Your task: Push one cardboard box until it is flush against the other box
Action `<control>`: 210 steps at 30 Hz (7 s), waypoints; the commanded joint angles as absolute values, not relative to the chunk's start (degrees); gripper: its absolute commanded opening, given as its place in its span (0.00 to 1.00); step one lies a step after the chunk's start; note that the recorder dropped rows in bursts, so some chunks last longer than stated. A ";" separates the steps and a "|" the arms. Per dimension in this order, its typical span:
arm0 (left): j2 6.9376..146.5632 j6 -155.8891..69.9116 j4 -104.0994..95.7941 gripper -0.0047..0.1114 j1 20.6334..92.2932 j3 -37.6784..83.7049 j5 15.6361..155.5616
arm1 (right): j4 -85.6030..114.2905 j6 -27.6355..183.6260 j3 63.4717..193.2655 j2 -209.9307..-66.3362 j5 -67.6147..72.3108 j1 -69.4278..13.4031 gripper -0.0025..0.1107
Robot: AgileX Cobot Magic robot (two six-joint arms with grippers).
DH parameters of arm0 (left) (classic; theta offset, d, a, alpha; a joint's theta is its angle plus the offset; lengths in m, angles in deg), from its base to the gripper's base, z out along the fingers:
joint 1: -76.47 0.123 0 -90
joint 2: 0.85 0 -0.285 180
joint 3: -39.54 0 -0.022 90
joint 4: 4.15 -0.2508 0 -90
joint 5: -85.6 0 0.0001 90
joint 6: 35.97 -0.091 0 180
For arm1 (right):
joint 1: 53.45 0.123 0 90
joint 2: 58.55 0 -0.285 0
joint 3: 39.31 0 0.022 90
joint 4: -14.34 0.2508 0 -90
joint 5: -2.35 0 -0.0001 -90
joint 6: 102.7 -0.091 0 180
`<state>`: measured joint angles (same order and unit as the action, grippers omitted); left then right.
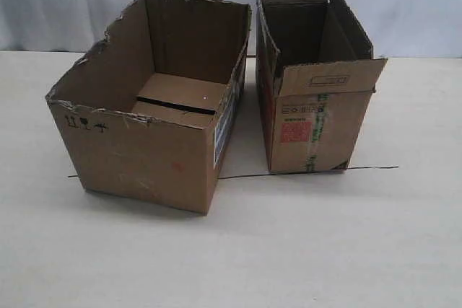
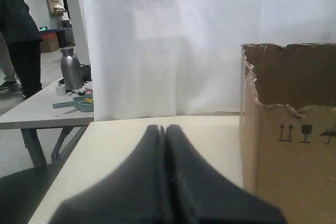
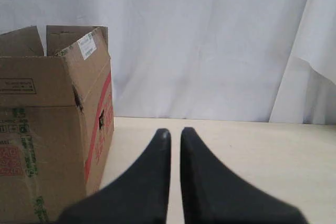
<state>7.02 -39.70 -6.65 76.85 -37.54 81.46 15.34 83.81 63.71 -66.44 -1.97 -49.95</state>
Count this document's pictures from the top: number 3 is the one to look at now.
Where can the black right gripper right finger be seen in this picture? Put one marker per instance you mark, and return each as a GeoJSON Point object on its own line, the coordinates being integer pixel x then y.
{"type": "Point", "coordinates": [212, 193]}

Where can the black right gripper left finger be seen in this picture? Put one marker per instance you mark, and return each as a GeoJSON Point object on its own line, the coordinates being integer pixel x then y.
{"type": "Point", "coordinates": [139, 195]}

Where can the brown cardboard box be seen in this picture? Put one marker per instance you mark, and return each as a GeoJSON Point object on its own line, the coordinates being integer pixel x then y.
{"type": "Point", "coordinates": [56, 119]}

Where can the white backdrop cloth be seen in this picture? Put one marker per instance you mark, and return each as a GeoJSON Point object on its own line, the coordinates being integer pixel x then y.
{"type": "Point", "coordinates": [240, 60]}

